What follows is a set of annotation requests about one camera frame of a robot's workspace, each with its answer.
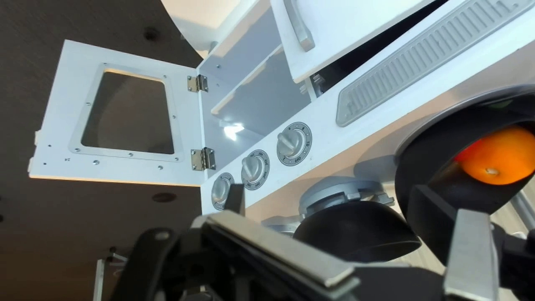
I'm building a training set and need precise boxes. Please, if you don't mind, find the black bowl on stovetop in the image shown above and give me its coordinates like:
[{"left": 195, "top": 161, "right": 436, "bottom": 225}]
[{"left": 292, "top": 201, "right": 421, "bottom": 263}]

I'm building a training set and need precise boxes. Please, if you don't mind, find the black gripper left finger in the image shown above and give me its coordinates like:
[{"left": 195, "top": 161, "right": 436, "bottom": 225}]
[{"left": 204, "top": 211, "right": 361, "bottom": 301}]

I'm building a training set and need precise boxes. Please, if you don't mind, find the oven door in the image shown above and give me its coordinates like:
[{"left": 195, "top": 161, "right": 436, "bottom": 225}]
[{"left": 28, "top": 41, "right": 204, "bottom": 186}]

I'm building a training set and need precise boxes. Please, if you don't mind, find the black bowl with fruit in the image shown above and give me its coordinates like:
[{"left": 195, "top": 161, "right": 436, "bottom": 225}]
[{"left": 393, "top": 84, "right": 535, "bottom": 268}]

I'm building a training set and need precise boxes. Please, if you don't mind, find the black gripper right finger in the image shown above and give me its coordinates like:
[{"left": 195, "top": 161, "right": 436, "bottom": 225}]
[{"left": 443, "top": 210, "right": 498, "bottom": 301}]

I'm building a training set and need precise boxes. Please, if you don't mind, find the orange toy fruit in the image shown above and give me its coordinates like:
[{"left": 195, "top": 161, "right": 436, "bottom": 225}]
[{"left": 455, "top": 126, "right": 535, "bottom": 186}]

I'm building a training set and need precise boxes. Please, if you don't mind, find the white toy kitchen cabinet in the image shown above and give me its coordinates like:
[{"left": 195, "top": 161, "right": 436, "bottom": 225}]
[{"left": 200, "top": 0, "right": 535, "bottom": 230}]

